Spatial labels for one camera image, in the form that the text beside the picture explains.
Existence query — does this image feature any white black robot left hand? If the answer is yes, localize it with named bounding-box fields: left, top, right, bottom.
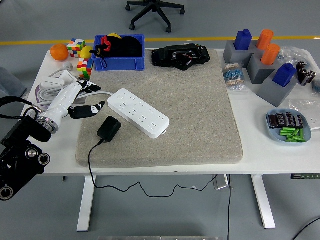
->
left=46, top=80, right=106, bottom=126

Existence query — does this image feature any black plug adapter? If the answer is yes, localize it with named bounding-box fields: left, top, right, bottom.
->
left=96, top=115, right=123, bottom=143

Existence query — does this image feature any white power strip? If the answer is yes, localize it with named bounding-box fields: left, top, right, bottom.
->
left=107, top=88, right=170, bottom=140

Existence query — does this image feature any multicoloured puzzle cube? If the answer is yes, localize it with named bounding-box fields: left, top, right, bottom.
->
left=76, top=57, right=95, bottom=81
left=66, top=38, right=87, bottom=59

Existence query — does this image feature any orange fruit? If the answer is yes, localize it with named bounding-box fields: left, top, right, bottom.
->
left=49, top=43, right=70, bottom=62

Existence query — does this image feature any yellow lemon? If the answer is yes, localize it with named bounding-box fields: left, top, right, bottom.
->
left=80, top=46, right=94, bottom=60

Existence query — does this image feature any blue plastic bin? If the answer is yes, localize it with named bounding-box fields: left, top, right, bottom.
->
left=90, top=34, right=146, bottom=72

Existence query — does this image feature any red and black pouch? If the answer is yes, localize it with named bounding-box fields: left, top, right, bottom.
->
left=89, top=35, right=113, bottom=70

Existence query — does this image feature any black cloth bundle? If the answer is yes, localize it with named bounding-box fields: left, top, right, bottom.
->
left=116, top=36, right=144, bottom=58

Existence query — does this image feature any white table leg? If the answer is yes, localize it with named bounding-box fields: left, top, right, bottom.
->
left=250, top=174, right=277, bottom=230
left=76, top=175, right=97, bottom=232

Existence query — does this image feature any grey-brown mat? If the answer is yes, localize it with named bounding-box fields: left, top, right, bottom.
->
left=75, top=49, right=244, bottom=169

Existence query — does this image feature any black device housing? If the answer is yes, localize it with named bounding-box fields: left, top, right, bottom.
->
left=151, top=43, right=211, bottom=72

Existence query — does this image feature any black office chair base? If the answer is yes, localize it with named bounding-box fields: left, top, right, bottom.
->
left=125, top=0, right=186, bottom=34

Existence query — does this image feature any clear bag of resistors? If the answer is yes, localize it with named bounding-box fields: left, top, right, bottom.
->
left=222, top=62, right=248, bottom=92

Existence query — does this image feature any grey holder block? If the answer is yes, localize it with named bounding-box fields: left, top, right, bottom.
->
left=246, top=53, right=281, bottom=85
left=256, top=72, right=299, bottom=108
left=223, top=39, right=260, bottom=68

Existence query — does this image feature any silver box under table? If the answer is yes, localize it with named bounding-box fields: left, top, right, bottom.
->
left=212, top=174, right=230, bottom=191

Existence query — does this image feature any blue peg block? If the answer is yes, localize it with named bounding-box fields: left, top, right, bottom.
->
left=272, top=63, right=297, bottom=88
left=233, top=29, right=253, bottom=51

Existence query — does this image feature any orange cylinder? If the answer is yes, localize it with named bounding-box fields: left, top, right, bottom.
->
left=256, top=29, right=275, bottom=51
left=260, top=43, right=281, bottom=66

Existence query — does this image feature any light blue plate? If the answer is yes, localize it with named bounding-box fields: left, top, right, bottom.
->
left=265, top=107, right=313, bottom=144

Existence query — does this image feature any crumpled clear plastic bag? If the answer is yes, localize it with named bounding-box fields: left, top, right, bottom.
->
left=277, top=46, right=320, bottom=97

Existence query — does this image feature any flat clear plastic bag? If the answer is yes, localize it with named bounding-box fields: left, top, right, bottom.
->
left=288, top=98, right=320, bottom=132

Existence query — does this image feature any table height control panel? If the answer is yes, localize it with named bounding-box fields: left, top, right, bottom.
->
left=290, top=173, right=320, bottom=180

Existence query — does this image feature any coiled white power cable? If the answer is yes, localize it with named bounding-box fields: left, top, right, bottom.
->
left=37, top=61, right=113, bottom=107

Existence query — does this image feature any white switch box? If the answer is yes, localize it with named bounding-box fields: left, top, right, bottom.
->
left=41, top=76, right=66, bottom=89

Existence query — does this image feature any white square switch panel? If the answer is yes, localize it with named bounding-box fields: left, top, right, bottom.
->
left=59, top=70, right=79, bottom=85

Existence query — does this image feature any thin black plug cord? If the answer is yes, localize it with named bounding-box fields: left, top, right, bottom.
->
left=87, top=138, right=220, bottom=199

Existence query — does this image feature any black hanging cable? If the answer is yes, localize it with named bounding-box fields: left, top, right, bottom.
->
left=226, top=174, right=232, bottom=240

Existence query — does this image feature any black floor cable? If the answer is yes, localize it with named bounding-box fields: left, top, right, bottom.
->
left=292, top=216, right=320, bottom=240

